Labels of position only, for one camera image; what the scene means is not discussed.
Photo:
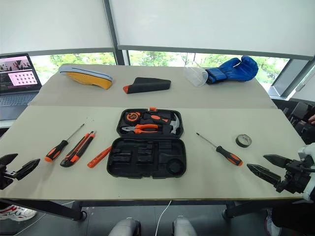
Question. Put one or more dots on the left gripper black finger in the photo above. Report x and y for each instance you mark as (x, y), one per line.
(7, 158)
(27, 168)

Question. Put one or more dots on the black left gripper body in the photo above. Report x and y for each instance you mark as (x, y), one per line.
(6, 178)

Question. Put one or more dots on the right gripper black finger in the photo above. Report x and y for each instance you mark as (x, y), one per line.
(278, 160)
(265, 174)

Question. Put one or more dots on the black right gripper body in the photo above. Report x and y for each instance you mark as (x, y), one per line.
(295, 178)

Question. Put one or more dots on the orange black screwdriver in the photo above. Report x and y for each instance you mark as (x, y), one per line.
(229, 157)
(55, 152)

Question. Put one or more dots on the black electrical tape roll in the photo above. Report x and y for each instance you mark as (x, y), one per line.
(240, 142)

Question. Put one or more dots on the orange black utility knife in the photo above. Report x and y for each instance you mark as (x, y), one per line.
(76, 152)

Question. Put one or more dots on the orange voltage tester pen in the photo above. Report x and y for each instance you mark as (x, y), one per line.
(98, 157)

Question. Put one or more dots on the black tool case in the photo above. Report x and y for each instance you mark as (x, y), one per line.
(147, 159)

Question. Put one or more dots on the white red sneaker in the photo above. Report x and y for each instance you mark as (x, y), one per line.
(17, 212)

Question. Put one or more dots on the black table leg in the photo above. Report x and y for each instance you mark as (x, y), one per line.
(49, 207)
(246, 207)

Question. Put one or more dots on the person in black shirt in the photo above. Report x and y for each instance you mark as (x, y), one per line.
(312, 119)

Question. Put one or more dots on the grey laptop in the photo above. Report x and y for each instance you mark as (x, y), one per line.
(17, 98)

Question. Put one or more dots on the blue boxing glove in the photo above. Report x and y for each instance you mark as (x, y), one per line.
(236, 71)

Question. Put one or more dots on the orange black tape measure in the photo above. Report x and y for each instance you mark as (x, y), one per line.
(131, 116)

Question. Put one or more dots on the clear plastic cup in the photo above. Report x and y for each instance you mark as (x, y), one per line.
(195, 75)

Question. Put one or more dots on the white roller blind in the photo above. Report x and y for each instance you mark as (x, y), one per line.
(54, 24)
(209, 24)

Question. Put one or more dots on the black folded pouch orange corner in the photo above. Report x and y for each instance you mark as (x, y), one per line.
(147, 84)

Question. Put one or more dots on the grey window pillar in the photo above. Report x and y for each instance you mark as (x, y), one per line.
(115, 37)

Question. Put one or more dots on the grey window side frame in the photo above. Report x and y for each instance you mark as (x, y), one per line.
(290, 76)

